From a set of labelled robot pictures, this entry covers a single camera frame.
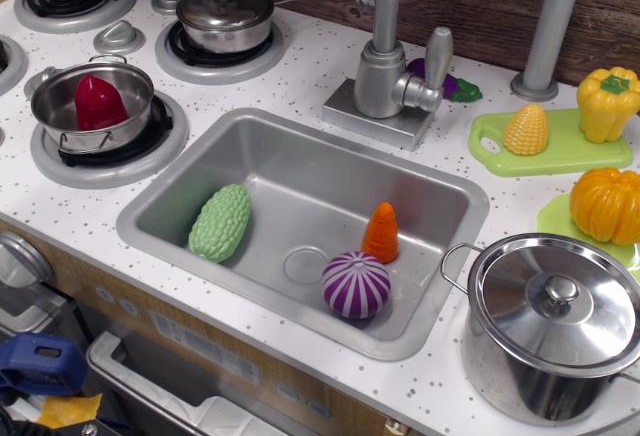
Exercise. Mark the orange toy carrot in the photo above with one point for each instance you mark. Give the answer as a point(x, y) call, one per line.
point(381, 234)

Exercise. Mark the yellow tape piece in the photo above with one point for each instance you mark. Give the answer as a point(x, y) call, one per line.
point(62, 411)

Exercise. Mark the back left stove burner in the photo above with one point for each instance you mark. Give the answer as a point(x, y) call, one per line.
point(69, 16)

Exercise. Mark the front stove burner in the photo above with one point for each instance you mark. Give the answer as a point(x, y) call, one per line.
point(161, 142)

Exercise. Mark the large steel pot with lid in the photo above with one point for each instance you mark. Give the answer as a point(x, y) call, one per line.
point(552, 322)

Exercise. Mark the green toy bitter gourd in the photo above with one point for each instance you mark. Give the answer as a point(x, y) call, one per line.
point(221, 223)

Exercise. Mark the purple toy eggplant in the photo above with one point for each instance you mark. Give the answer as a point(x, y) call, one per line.
point(455, 89)

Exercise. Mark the back right stove burner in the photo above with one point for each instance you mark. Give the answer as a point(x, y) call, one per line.
point(179, 58)

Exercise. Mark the silver toy faucet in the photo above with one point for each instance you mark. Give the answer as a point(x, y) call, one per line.
point(385, 101)

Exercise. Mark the silver toy sink basin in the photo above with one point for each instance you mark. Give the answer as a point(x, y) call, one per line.
point(312, 195)

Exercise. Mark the orange toy pumpkin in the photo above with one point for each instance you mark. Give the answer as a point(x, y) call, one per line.
point(604, 204)

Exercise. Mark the purple striped toy onion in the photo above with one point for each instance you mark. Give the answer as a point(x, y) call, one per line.
point(355, 285)

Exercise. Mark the grey stove knob middle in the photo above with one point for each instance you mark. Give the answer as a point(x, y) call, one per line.
point(120, 38)

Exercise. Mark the open steel pot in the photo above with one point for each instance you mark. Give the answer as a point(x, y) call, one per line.
point(53, 106)

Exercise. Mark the red toy pepper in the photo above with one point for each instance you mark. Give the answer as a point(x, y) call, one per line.
point(98, 104)

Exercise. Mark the blue clamp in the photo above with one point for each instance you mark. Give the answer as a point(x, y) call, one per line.
point(40, 364)

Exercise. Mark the toy oven door handle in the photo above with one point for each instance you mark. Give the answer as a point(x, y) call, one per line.
point(216, 415)

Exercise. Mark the green plastic plate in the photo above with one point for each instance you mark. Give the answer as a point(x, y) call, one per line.
point(555, 218)

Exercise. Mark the stove burner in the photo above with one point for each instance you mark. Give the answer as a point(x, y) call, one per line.
point(161, 142)
point(179, 58)
point(69, 16)
point(14, 64)

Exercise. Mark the yellow toy bell pepper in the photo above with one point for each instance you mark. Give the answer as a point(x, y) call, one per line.
point(607, 100)

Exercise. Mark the far left stove burner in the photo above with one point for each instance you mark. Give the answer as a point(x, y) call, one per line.
point(14, 64)

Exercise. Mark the grey vertical pole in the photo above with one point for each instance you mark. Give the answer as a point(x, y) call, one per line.
point(536, 82)

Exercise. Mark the yellow toy corn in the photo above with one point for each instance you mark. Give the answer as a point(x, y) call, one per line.
point(527, 132)

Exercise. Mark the green cutting board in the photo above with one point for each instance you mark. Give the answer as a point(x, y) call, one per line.
point(567, 150)

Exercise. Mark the grey stove knob left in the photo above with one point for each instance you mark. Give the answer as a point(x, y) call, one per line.
point(35, 81)

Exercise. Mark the small steel pot with lid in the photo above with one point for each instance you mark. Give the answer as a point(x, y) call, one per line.
point(226, 26)

